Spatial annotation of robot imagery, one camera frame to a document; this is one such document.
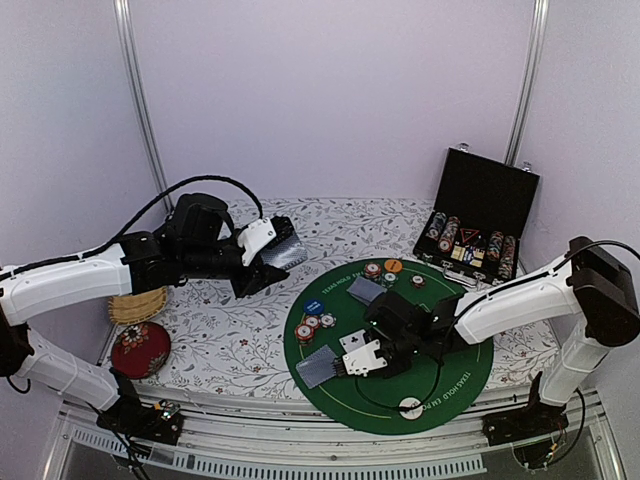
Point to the red floral round cushion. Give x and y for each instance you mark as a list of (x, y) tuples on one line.
[(141, 350)]

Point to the single red five chip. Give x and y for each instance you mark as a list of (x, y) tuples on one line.
[(312, 321)]

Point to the woven bamboo basket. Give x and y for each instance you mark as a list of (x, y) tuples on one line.
[(133, 309)]

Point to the face-down card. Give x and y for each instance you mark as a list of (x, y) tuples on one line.
[(322, 365), (365, 291)]

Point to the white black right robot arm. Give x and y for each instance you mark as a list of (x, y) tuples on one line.
[(587, 282)]

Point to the orange blind button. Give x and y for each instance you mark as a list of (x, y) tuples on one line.
[(393, 265)]

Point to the black poker chip case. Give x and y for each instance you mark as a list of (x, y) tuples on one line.
[(478, 218)]

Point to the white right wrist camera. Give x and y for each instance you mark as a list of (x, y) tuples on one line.
[(360, 361)]

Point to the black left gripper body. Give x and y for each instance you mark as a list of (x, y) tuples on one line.
[(201, 262)]

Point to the blue blind button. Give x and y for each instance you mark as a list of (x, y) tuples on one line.
[(313, 307)]

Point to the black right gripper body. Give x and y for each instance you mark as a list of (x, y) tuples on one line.
[(404, 348)]

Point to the aluminium frame post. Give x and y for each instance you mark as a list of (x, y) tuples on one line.
[(124, 25), (532, 63)]

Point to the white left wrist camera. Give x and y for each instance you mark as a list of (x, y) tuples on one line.
[(264, 238)]

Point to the floral white table cloth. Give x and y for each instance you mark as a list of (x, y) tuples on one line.
[(221, 345)]

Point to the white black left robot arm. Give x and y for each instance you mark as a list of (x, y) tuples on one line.
[(198, 240)]

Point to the right aluminium frame post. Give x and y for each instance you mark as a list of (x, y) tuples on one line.
[(532, 63)]

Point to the dark maroon chip stack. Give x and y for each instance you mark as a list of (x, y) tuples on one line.
[(418, 281)]

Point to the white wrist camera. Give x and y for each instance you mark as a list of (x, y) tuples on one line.
[(360, 361), (264, 238)]

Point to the left aluminium frame post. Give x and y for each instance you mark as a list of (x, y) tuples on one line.
[(124, 25)]

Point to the green white chip stack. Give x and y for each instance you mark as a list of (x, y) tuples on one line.
[(388, 279)]

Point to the white dealer button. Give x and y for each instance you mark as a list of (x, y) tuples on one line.
[(411, 408)]

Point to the round green poker mat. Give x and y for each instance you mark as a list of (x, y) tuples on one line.
[(370, 404)]

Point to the blue playing card deck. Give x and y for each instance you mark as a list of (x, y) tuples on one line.
[(286, 254)]

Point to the two of clubs card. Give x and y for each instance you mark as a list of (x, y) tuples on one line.
[(355, 340)]

